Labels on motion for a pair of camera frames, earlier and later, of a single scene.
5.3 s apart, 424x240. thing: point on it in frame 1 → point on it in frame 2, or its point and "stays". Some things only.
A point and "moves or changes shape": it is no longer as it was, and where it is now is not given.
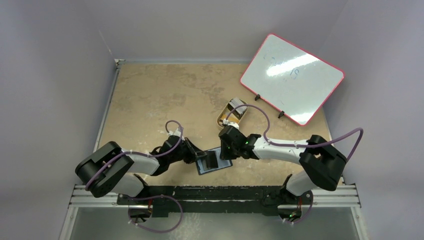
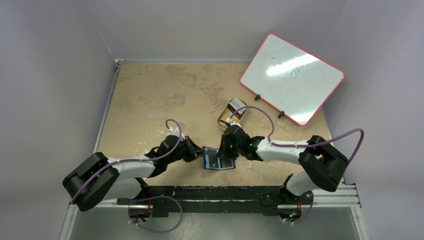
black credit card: [211, 159] stays
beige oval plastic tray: [235, 114] stays
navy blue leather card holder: [202, 164] moves or changes shape
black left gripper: [197, 152] stays
